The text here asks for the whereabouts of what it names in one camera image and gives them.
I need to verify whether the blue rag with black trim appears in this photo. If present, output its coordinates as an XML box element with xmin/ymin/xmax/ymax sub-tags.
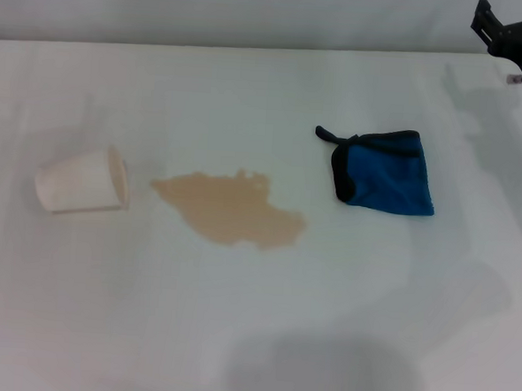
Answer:
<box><xmin>310</xmin><ymin>124</ymin><xmax>441</xmax><ymax>218</ymax></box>

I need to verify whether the white paper cup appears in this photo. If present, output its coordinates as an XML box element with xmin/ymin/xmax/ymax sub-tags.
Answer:
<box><xmin>32</xmin><ymin>140</ymin><xmax>134</xmax><ymax>219</ymax></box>

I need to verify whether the brown liquid spill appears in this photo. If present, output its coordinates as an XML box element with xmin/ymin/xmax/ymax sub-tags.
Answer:
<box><xmin>145</xmin><ymin>162</ymin><xmax>311</xmax><ymax>255</ymax></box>

